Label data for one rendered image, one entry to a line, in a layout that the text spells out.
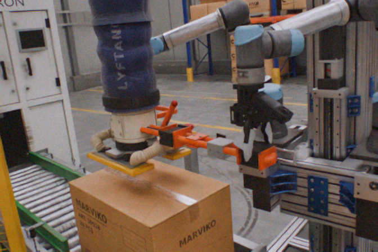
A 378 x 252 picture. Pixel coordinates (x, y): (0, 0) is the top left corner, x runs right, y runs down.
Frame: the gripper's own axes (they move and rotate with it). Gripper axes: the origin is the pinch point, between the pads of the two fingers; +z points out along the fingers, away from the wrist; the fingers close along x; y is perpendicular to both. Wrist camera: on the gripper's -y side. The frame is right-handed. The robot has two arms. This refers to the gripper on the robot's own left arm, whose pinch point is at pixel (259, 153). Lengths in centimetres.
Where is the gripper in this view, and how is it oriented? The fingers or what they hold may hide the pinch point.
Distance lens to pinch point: 104.1
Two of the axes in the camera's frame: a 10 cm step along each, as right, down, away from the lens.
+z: 0.8, 9.7, 2.4
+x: -7.4, 2.2, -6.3
